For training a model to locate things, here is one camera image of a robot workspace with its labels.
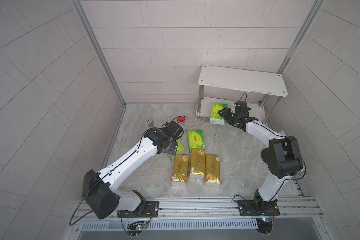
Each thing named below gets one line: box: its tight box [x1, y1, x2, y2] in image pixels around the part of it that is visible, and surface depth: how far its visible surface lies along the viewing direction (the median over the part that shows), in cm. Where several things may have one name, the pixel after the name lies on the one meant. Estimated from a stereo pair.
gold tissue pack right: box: [204, 155, 221, 187], surface depth 79 cm
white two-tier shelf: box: [196, 64, 288, 124], surface depth 89 cm
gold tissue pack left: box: [171, 154, 190, 187], surface depth 79 cm
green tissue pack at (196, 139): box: [188, 130, 206, 149], surface depth 91 cm
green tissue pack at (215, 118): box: [210, 103, 228, 125], surface depth 93 cm
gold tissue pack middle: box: [189, 148, 206, 178], surface depth 82 cm
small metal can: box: [147, 119, 154, 128], surface depth 103 cm
